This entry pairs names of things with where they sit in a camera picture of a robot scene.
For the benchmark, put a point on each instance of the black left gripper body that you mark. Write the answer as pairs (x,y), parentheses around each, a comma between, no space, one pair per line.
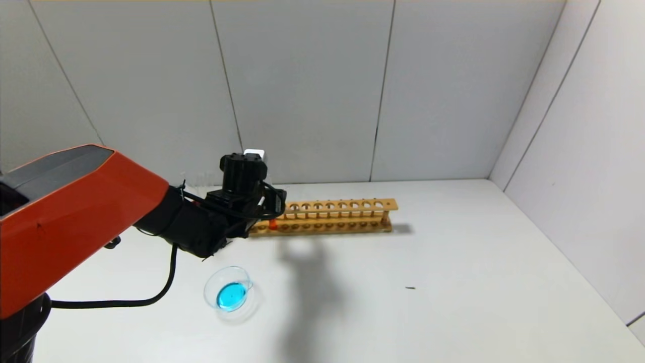
(278,200)

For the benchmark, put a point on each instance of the red pigment test tube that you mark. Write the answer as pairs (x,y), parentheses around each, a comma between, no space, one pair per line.
(272,225)

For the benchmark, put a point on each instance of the black and orange left arm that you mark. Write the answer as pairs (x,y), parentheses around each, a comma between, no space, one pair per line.
(75,201)

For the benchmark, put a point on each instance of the wooden test tube rack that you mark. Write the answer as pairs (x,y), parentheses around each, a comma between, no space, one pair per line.
(342,206)

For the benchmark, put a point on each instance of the clear glass petri dish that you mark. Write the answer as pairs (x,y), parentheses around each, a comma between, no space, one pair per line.
(233,297)

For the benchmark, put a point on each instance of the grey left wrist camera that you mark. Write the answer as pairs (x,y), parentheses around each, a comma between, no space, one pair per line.
(254,153)

